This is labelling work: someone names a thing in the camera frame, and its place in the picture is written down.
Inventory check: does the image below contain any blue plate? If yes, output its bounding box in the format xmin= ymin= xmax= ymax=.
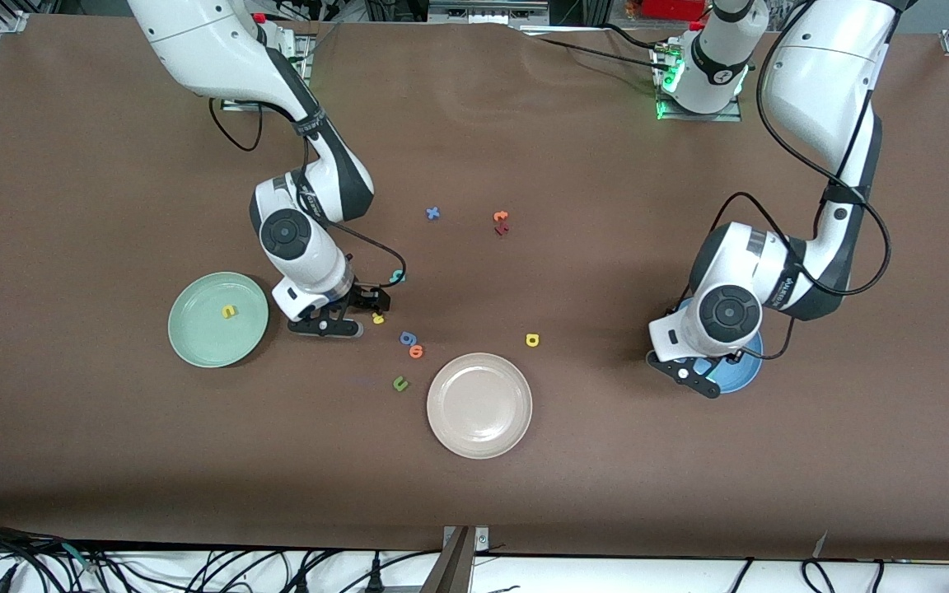
xmin=662 ymin=296 xmax=764 ymax=395

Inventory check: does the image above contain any black table cable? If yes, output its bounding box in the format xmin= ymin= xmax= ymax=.
xmin=516 ymin=23 xmax=677 ymax=72

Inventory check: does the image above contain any grey metal device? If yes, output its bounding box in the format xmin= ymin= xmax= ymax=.
xmin=428 ymin=0 xmax=551 ymax=26

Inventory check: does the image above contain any brown table cover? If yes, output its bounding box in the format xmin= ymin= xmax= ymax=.
xmin=0 ymin=12 xmax=949 ymax=561

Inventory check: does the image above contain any beige plate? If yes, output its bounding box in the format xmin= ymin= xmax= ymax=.
xmin=427 ymin=353 xmax=534 ymax=460

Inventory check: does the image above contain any red box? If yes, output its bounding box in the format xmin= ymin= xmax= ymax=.
xmin=642 ymin=0 xmax=710 ymax=21

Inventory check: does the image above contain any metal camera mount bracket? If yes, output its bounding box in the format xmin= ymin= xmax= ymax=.
xmin=421 ymin=525 xmax=490 ymax=593

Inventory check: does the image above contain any green plate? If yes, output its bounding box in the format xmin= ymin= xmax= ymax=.
xmin=168 ymin=272 xmax=270 ymax=368

